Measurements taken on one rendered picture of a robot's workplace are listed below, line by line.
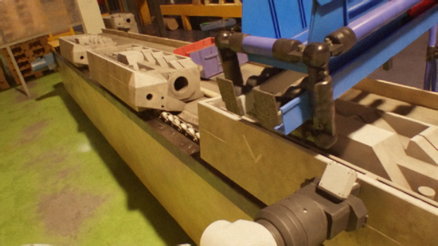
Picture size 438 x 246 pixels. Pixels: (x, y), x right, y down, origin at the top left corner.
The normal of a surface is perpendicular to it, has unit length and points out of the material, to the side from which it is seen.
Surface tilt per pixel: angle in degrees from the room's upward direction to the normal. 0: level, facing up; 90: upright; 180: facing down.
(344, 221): 90
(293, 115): 90
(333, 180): 50
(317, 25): 92
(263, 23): 88
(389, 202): 80
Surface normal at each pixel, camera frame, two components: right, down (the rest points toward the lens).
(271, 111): -0.78, 0.48
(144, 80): 0.32, -0.56
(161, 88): 0.57, 0.29
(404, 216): -0.82, 0.24
